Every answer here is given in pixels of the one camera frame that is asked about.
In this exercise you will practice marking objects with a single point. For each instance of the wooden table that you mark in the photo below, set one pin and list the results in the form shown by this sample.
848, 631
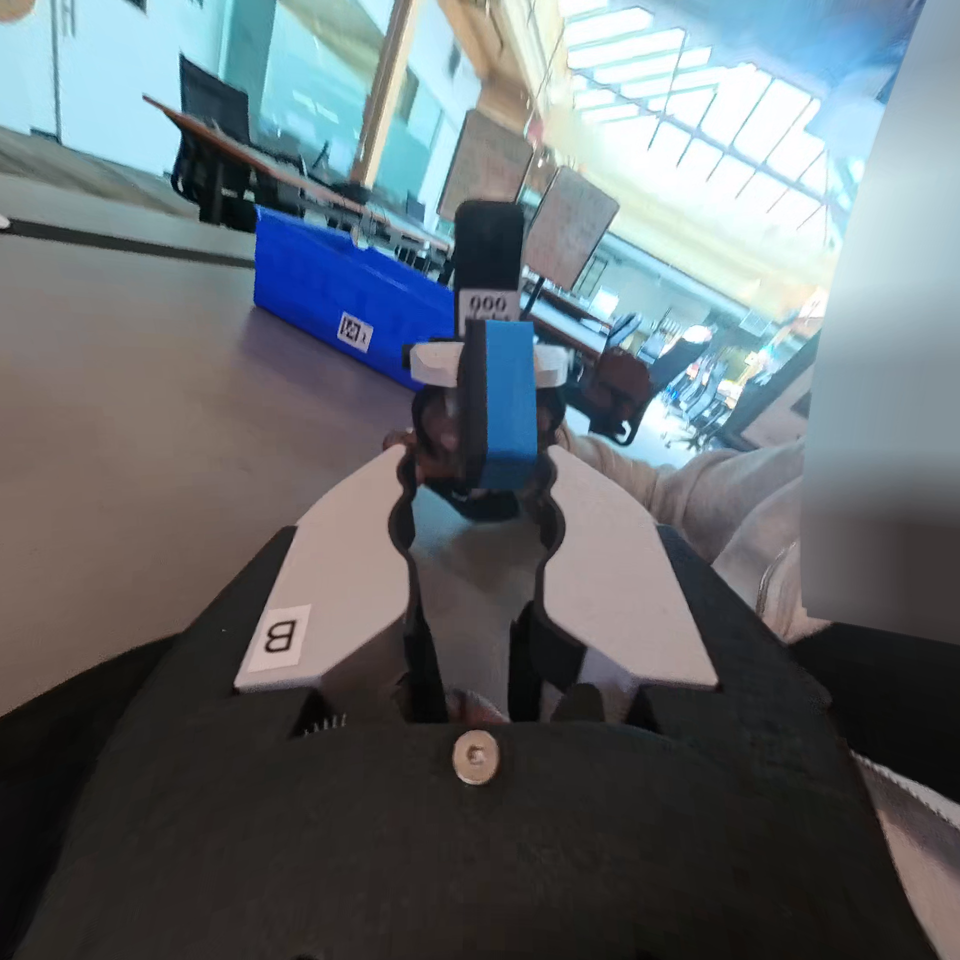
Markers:
570, 319
247, 157

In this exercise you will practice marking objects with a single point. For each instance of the brown office chair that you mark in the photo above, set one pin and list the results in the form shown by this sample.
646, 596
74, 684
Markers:
619, 390

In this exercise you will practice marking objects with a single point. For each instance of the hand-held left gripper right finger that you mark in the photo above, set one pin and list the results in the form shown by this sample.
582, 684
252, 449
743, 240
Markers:
622, 592

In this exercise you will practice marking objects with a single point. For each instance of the handwritten whiteboard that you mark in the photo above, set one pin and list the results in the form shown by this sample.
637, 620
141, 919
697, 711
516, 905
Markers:
570, 225
484, 161

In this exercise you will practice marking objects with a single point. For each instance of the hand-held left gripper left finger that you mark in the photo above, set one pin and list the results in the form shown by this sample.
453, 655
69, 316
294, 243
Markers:
337, 585

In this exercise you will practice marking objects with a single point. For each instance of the black office chair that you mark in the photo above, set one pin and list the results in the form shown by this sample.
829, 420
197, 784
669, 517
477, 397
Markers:
214, 105
202, 180

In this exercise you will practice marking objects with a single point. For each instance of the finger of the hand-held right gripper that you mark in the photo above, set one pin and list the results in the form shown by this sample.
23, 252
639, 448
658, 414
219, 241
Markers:
551, 367
435, 364

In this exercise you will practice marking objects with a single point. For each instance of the blue and black tool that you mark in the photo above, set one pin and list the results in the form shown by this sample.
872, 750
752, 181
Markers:
502, 405

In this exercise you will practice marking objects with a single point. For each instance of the person's right hand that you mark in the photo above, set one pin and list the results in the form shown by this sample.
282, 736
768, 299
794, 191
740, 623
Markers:
431, 442

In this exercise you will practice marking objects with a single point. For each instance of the person's right forearm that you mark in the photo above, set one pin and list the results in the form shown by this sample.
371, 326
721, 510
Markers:
690, 495

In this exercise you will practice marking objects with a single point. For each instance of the blue storage bin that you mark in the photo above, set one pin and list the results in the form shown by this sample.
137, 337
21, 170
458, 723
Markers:
345, 300

